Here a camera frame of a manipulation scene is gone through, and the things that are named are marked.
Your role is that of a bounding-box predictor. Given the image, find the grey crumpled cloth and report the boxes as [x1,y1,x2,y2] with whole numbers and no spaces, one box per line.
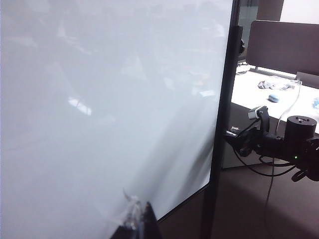
[258,80,295,91]

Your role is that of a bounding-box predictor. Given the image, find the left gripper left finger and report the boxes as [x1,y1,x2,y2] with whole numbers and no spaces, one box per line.
[109,189,145,239]

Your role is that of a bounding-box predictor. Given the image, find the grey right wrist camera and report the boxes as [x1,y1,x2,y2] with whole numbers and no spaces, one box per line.
[247,105,270,134]

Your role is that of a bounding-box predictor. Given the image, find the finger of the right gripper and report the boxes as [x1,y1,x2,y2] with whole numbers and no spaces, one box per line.
[224,131,244,150]

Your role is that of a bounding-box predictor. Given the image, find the white glass whiteboard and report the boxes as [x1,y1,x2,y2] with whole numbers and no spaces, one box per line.
[0,0,234,239]

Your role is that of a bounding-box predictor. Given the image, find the black whiteboard stand frame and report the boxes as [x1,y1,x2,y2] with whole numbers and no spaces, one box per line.
[157,0,244,239]

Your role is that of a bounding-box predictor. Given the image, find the grey flat panel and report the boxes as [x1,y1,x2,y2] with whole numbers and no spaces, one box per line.
[296,71,319,89]

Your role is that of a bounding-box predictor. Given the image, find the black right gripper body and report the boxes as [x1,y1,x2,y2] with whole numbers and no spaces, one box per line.
[238,126,265,157]

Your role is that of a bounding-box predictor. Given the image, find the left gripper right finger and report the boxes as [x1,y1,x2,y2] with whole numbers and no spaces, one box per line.
[143,201,162,239]

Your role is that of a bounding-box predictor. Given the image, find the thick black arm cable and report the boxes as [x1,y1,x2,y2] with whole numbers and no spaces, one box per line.
[233,146,297,178]

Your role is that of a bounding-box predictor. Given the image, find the translucent white cable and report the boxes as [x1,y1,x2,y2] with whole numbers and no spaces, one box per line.
[264,79,304,207]

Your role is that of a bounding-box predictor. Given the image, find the brown desk partition panel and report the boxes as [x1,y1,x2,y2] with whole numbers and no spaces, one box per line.
[245,20,319,75]

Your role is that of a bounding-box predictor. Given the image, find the white office desk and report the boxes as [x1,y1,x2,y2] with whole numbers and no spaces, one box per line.
[220,66,319,170]

